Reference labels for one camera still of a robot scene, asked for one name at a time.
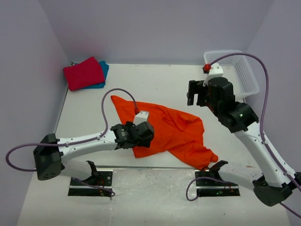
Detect white plastic basket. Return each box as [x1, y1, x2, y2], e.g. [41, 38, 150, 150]
[218, 55, 260, 100]

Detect orange t shirt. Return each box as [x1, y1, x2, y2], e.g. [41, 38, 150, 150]
[110, 95, 219, 170]

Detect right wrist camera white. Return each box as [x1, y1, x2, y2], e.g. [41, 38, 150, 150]
[203, 63, 223, 86]

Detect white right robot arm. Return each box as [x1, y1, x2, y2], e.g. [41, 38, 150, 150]
[187, 77, 301, 207]

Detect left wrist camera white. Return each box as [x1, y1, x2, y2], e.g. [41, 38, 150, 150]
[133, 108, 150, 125]

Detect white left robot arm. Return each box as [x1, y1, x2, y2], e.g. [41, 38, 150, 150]
[33, 121, 154, 185]

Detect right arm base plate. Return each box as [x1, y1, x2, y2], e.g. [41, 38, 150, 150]
[195, 160, 240, 197]

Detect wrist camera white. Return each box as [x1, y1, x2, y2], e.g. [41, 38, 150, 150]
[133, 108, 150, 125]
[203, 63, 223, 86]

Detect folded red t shirt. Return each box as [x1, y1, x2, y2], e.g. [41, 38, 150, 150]
[63, 56, 104, 91]

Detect folded blue t shirt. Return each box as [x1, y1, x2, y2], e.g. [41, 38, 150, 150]
[84, 61, 109, 89]

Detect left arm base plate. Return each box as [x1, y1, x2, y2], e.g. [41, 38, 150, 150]
[68, 161, 115, 198]

